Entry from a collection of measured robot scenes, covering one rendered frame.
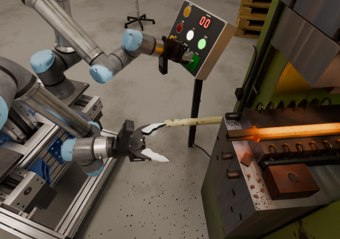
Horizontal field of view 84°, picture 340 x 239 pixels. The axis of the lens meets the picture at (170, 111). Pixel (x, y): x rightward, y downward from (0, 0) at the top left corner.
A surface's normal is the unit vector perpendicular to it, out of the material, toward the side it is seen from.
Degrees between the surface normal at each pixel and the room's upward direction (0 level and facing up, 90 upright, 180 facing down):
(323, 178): 0
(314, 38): 90
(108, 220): 0
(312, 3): 90
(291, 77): 90
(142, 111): 0
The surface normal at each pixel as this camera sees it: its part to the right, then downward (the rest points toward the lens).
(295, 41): -1.00, 0.07
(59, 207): -0.01, -0.67
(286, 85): 0.07, 0.74
